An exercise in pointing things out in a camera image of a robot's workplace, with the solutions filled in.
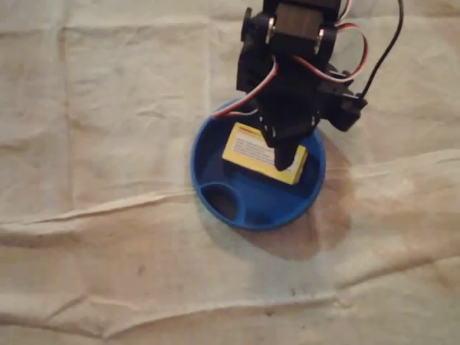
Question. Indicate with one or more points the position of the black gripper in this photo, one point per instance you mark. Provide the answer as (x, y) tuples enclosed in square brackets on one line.
[(284, 138)]

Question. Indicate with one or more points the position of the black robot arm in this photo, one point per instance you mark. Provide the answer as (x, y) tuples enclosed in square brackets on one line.
[(298, 21)]

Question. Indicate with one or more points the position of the blue round object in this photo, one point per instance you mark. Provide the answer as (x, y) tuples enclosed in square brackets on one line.
[(258, 205)]

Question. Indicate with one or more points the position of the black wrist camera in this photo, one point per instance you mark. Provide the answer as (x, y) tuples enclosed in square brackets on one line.
[(346, 108)]

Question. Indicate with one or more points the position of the white wrinkled cloth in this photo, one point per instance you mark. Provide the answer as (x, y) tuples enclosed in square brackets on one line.
[(108, 143)]

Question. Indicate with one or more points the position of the yellow cardboard box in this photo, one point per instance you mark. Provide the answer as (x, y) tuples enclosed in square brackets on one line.
[(248, 147)]

